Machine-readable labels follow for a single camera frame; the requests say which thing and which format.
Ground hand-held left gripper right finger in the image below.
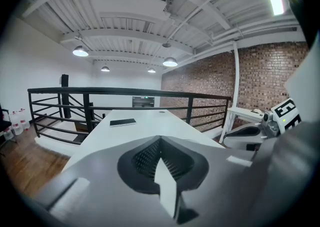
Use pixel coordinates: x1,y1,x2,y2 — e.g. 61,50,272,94
159,135,258,226

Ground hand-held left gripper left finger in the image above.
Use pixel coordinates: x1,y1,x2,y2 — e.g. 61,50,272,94
32,134,174,225

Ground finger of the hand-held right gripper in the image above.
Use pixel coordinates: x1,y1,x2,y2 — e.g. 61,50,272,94
226,123,264,137
223,130,263,151

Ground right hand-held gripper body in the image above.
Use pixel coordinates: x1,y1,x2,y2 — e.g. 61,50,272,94
246,97,304,152

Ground white side table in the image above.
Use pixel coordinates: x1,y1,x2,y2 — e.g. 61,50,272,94
218,106,267,144

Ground white vertical pipe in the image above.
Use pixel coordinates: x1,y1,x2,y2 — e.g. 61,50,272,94
231,40,241,109

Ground black smartphone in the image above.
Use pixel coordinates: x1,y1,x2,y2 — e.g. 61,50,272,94
109,118,137,128

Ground white rectangular table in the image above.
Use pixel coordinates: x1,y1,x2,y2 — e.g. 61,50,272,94
61,109,226,219

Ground dark double door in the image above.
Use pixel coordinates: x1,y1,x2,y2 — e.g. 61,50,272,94
131,95,156,108

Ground tall black column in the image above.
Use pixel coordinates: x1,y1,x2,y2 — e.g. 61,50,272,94
61,73,72,119

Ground black metal railing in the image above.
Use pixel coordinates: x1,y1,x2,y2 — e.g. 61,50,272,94
27,86,232,146

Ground group of clear water bottles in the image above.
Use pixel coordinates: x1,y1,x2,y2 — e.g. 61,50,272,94
3,107,31,141

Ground black office chair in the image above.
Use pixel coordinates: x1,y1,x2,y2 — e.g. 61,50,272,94
0,103,18,157

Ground white ceiling air conditioner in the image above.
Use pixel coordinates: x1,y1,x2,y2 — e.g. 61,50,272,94
91,0,172,24

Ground right hand-held gripper camera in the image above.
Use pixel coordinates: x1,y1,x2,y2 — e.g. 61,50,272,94
261,111,279,137

